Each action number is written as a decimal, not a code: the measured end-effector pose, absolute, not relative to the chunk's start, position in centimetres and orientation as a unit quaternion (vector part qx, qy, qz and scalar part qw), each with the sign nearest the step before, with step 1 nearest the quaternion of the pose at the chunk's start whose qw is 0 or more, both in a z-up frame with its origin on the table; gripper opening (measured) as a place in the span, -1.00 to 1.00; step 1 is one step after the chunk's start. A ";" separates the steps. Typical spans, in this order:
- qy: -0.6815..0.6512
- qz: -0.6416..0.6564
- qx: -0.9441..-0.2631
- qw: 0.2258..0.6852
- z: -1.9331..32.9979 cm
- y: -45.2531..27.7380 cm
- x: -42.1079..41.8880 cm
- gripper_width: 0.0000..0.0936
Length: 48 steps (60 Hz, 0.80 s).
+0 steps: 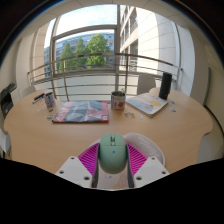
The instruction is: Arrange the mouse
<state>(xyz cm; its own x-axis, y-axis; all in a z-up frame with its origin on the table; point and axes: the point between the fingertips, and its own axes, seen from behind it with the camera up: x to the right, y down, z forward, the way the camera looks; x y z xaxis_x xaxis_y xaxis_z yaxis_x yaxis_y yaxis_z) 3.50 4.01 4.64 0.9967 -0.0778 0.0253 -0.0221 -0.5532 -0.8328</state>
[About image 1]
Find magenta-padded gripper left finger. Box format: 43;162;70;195
55;143;100;189

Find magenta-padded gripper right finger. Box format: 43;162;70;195
125;143;170;189

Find mint green computer mouse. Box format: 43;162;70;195
98;133;129;175

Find round white pink mouse pad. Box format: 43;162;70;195
78;132;166;190

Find red and grey magazine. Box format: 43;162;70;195
52;99;110;124

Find light illustrated booklet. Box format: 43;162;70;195
125;92;170;118

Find tin can with orange print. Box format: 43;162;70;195
110;90;127;112

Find small black blue box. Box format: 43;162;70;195
32;92;46;103

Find tall black speaker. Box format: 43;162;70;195
158;72;173;101

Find black office printer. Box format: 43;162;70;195
0;82;18;120

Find metal balcony railing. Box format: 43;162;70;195
27;52;184;103

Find green leafy trees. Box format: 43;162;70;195
56;33;113;71

